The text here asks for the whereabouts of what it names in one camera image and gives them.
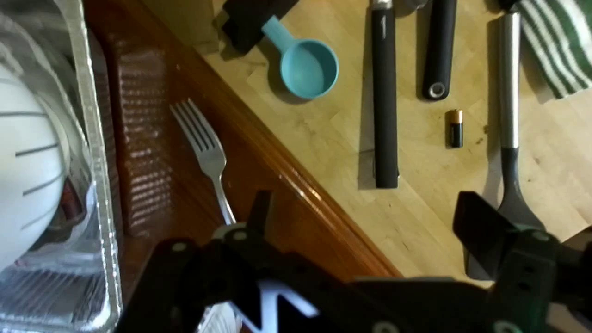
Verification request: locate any teal measuring cup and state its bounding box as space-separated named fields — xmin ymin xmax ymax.
xmin=260 ymin=15 xmax=343 ymax=104

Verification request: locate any small black pouch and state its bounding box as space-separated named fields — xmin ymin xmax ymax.
xmin=221 ymin=0 xmax=300 ymax=56

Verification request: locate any kitchen utensils pile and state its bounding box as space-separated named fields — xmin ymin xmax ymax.
xmin=369 ymin=0 xmax=402 ymax=191

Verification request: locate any black handled spoon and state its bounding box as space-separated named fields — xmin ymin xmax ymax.
xmin=421 ymin=0 xmax=461 ymax=102

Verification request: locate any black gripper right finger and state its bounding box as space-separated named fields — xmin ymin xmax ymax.
xmin=452 ymin=191 xmax=592 ymax=333

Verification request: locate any black spatula with steel handle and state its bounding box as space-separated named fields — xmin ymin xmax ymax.
xmin=465 ymin=0 xmax=548 ymax=282

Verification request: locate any green white striped towel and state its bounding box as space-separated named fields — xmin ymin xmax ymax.
xmin=517 ymin=0 xmax=592 ymax=102

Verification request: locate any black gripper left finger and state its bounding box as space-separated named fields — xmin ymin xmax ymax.
xmin=117 ymin=189 xmax=311 ymax=333

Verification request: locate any silver metal fork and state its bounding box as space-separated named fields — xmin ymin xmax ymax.
xmin=169 ymin=99 xmax=241 ymax=228

